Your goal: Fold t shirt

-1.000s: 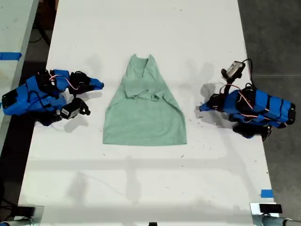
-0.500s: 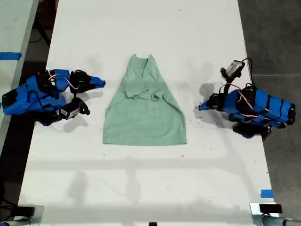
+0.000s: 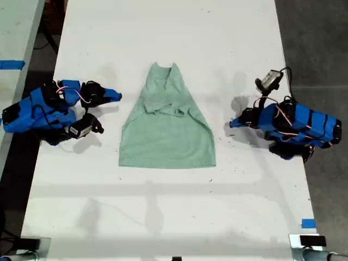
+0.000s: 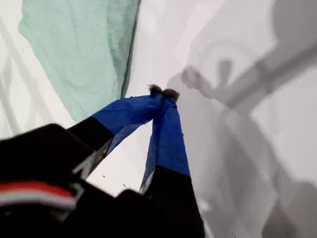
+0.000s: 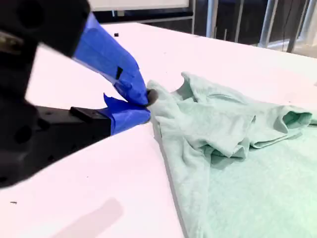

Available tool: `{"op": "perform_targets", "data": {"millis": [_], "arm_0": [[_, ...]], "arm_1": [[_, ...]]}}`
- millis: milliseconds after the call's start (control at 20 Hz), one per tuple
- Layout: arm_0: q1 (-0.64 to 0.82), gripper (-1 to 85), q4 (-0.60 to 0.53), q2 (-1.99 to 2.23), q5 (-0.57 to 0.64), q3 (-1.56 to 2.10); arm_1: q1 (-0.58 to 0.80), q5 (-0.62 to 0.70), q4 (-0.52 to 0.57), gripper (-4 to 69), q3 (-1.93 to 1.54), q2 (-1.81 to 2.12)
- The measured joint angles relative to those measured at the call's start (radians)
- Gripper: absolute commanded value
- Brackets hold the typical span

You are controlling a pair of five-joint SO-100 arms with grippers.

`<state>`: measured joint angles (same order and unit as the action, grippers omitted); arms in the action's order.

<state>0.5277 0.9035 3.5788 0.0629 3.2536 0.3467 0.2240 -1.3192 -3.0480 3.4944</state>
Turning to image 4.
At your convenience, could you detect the red and white servo wire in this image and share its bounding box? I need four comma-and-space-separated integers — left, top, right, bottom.
0, 181, 76, 209

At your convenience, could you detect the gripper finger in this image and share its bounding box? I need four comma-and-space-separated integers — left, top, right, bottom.
66, 84, 163, 180
139, 88, 207, 238

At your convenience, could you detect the pale green T-shirt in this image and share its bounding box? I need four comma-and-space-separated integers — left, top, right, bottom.
18, 0, 142, 124

